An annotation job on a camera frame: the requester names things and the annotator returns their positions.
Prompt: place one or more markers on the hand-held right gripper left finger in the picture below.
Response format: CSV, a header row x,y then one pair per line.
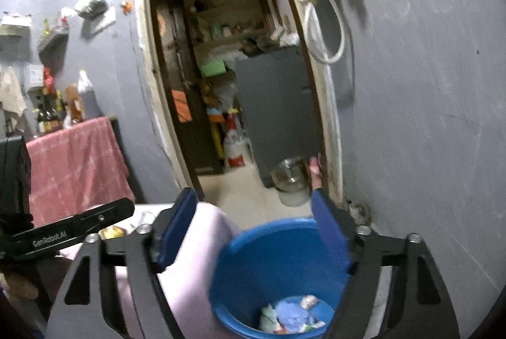
x,y
178,228

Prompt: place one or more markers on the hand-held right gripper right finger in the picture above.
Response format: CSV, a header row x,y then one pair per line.
x,y
330,228

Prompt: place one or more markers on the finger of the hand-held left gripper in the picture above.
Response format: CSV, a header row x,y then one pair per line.
x,y
106,214

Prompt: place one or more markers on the blue plastic bucket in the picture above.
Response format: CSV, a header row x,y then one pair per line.
x,y
245,264

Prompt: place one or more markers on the blue cloth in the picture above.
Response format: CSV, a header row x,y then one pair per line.
x,y
290,315

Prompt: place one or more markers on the green white wrapper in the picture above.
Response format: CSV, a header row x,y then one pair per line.
x,y
269,319

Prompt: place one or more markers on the pink checkered cloth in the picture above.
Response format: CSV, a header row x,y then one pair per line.
x,y
79,165

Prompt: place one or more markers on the pink bottle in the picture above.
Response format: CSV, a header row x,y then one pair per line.
x,y
315,173

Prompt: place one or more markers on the metal pot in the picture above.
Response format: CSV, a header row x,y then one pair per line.
x,y
290,175

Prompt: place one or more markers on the dark bottle yellow label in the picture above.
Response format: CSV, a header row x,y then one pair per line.
x,y
43,119

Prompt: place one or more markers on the pink floral blanket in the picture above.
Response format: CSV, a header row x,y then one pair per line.
x,y
189,295

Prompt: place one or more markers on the dark glass bottle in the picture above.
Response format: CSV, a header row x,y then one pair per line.
x,y
56,113

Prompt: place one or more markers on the beige cloth bag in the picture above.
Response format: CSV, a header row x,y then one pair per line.
x,y
12,90

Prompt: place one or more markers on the brown sauce bottle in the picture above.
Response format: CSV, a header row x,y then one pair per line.
x,y
74,105

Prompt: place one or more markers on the white bottle red label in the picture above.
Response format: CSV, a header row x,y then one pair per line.
x,y
237,149

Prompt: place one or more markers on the white box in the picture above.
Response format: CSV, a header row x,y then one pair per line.
x,y
35,77

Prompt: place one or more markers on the red plastic bag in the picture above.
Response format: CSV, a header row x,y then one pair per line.
x,y
48,80

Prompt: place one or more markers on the cooking oil jug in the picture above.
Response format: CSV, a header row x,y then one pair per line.
x,y
89,98

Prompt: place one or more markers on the grey cabinet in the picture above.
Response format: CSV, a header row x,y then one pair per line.
x,y
276,105

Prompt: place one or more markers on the green box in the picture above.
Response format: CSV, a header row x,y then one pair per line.
x,y
213,69

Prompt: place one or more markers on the dark wooden door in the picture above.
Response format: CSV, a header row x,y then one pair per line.
x,y
174,58

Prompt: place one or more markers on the wooden door frame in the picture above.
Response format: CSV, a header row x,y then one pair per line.
x,y
328,105

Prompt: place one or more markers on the wall shelf rack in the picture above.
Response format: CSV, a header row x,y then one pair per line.
x,y
53,40

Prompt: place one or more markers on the white wall socket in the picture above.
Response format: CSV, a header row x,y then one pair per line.
x,y
103,20

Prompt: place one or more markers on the orange wall hook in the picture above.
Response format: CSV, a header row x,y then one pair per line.
x,y
126,6

